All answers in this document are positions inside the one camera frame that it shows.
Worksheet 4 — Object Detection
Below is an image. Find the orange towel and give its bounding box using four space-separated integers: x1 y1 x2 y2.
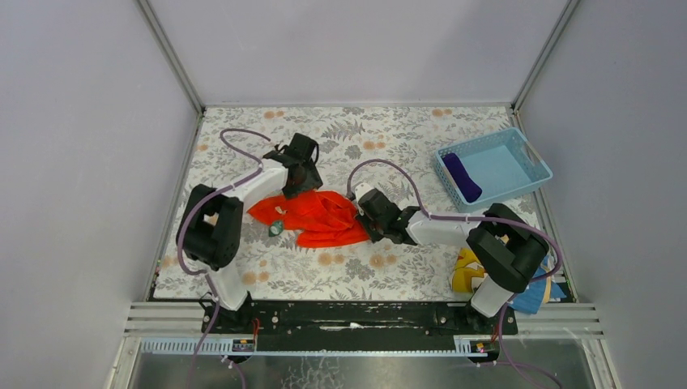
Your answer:
248 190 369 249

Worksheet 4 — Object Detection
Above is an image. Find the purple towel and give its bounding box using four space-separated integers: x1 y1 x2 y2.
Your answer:
442 153 483 203

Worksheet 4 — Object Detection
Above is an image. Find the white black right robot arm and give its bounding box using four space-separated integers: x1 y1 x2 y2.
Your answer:
352 183 549 318

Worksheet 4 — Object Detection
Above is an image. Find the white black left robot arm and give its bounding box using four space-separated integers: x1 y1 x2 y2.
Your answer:
176 133 322 311

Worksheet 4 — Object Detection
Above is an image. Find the floral patterned table mat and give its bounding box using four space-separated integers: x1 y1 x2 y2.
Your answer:
181 107 510 301

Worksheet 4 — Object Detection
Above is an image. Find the yellow blue Pokemon towel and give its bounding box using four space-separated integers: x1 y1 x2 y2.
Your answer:
450 246 567 316

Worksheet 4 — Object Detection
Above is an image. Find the light blue plastic basket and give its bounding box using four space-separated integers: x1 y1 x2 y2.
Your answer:
434 127 553 213

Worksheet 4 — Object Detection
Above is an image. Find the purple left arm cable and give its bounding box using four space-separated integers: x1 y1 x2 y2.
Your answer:
177 128 272 389

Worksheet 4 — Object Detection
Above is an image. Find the white slotted cable duct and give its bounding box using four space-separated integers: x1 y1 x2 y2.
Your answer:
139 336 489 357

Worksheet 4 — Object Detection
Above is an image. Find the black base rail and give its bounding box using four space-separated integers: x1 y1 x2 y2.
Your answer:
200 300 518 344

